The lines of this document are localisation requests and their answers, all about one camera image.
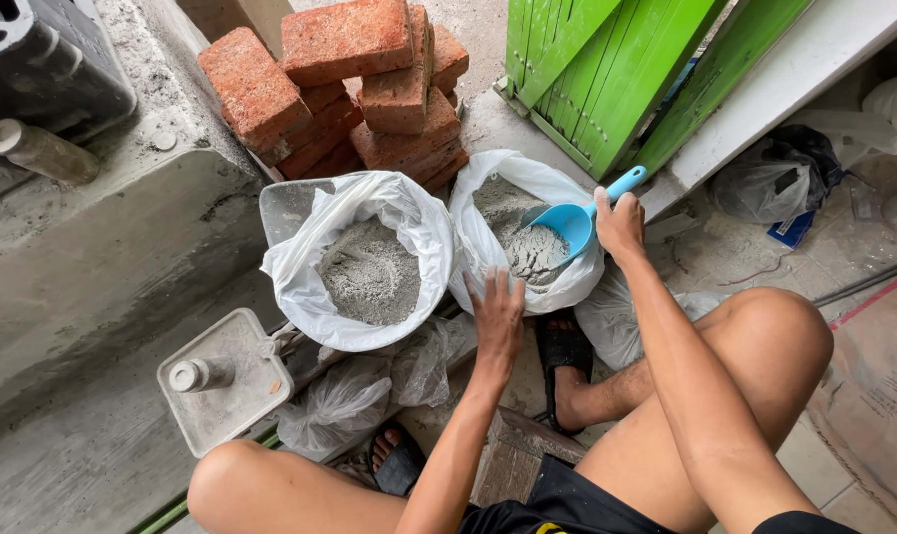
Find white door frame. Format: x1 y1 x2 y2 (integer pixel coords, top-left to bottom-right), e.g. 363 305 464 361
636 0 897 223

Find pile of red bricks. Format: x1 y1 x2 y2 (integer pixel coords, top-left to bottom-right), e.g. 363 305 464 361
198 0 470 195

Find person's leg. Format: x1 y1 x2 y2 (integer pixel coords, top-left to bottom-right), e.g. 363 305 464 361
552 287 836 534
187 426 438 534

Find person's left leg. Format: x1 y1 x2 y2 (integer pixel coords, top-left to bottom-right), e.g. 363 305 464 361
187 426 438 534

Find white plastic bag of powder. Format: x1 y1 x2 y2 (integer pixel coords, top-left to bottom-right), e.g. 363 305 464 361
448 149 606 317

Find black shorts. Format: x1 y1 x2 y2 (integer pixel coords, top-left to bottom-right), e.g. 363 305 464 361
457 454 861 534

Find green wooden door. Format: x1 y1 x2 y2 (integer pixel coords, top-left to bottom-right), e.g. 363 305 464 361
493 0 813 182

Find blue packet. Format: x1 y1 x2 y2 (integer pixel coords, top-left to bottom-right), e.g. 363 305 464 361
766 211 817 249

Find dusty grey bottle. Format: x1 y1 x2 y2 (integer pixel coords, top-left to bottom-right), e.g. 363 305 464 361
0 118 101 186

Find black plastic crate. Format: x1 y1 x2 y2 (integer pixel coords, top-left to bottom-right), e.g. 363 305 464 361
0 0 138 169

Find dusty cylinder weight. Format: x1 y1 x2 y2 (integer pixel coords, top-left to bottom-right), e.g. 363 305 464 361
168 356 236 394

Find wooden stool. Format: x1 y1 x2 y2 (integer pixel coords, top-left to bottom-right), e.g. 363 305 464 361
469 405 588 508

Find dusty grey scale tray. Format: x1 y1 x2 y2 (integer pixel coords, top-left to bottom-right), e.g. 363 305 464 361
259 177 346 249

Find green pipe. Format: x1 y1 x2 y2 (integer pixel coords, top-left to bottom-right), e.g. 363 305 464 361
126 424 282 534

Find grey thin rod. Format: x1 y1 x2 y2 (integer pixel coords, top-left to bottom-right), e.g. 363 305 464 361
812 254 897 309

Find black sandal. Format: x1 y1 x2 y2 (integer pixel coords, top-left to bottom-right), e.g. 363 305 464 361
367 422 428 497
535 309 595 438

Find dusty white square plate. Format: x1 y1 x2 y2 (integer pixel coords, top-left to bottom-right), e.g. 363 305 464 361
156 308 295 459

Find heap of clear plastic bags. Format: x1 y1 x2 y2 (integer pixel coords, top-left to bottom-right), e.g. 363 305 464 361
786 67 897 246

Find blue plastic scoop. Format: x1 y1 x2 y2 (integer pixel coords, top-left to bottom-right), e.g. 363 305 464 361
527 165 648 267

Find person's right leg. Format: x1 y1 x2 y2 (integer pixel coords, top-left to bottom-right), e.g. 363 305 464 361
552 287 836 534

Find black plastic bag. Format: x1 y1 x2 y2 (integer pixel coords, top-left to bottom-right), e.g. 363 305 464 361
710 124 844 225

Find person's left hand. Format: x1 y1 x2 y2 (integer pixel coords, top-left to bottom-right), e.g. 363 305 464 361
462 266 528 376

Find grey cement powder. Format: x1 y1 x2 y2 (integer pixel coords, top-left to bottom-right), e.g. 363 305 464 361
472 176 573 288
316 217 423 327

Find white bag with scale tray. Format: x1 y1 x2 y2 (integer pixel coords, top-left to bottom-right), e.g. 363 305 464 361
260 171 457 353

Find clear plastic bag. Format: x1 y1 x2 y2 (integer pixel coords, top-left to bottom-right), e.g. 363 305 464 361
275 355 395 455
389 317 470 408

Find brown paper cement sack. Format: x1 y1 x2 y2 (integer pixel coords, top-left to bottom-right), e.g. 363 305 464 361
806 263 897 531

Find white filled plastic bag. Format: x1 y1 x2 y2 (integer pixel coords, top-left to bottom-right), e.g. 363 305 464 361
573 261 730 372

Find person's right hand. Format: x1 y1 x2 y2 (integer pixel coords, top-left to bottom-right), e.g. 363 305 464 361
594 186 647 261

